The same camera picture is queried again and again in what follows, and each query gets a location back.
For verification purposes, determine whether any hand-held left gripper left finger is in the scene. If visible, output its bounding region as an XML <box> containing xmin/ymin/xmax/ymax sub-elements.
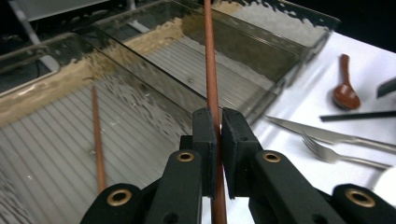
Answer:
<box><xmin>152</xmin><ymin>106</ymin><xmax>218</xmax><ymax>224</ymax></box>

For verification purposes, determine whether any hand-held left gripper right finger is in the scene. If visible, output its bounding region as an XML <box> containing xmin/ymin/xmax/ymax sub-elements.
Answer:
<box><xmin>221</xmin><ymin>106</ymin><xmax>344</xmax><ymax>224</ymax></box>

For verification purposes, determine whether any black chopstick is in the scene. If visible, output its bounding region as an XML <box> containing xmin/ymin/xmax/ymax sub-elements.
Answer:
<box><xmin>319</xmin><ymin>110</ymin><xmax>396</xmax><ymax>119</ymax></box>
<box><xmin>319</xmin><ymin>113</ymin><xmax>396</xmax><ymax>123</ymax></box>

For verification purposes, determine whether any red-brown wooden spoon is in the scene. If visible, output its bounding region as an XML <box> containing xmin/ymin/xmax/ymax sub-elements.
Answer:
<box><xmin>331</xmin><ymin>53</ymin><xmax>362</xmax><ymax>111</ymax></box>

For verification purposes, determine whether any steel table knife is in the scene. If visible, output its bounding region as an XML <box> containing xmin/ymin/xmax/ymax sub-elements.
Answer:
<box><xmin>264</xmin><ymin>115</ymin><xmax>396</xmax><ymax>155</ymax></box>

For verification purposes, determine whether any smoky clear plastic bin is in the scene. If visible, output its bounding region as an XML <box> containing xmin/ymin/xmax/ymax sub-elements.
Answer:
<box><xmin>192</xmin><ymin>0</ymin><xmax>341</xmax><ymax>80</ymax></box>
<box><xmin>74</xmin><ymin>0</ymin><xmax>311</xmax><ymax>125</ymax></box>
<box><xmin>0</xmin><ymin>31</ymin><xmax>202</xmax><ymax>224</ymax></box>

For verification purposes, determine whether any brown wooden chopstick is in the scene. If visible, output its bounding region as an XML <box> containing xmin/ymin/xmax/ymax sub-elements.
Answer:
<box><xmin>203</xmin><ymin>0</ymin><xmax>229</xmax><ymax>224</ymax></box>
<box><xmin>91</xmin><ymin>85</ymin><xmax>107</xmax><ymax>194</ymax></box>

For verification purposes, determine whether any steel fork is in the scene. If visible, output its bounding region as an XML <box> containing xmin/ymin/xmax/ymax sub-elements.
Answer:
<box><xmin>300</xmin><ymin>130</ymin><xmax>393</xmax><ymax>172</ymax></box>

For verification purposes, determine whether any white board table cover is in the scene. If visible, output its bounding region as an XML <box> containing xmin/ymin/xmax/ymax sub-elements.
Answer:
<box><xmin>200</xmin><ymin>31</ymin><xmax>396</xmax><ymax>224</ymax></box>

